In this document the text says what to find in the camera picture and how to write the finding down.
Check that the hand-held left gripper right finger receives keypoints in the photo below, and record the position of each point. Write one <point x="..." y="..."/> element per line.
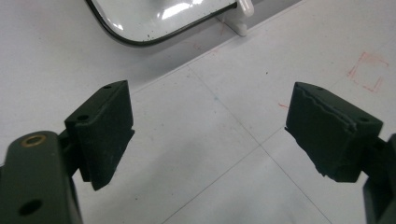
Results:
<point x="330" y="133"/>

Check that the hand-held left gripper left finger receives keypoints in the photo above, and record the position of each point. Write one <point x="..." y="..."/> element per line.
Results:
<point x="102" y="137"/>

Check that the white whiteboard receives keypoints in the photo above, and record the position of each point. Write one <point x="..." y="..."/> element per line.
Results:
<point x="149" y="18"/>

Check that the white plastic whiteboard foot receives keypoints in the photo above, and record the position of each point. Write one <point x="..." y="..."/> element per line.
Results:
<point x="244" y="12"/>

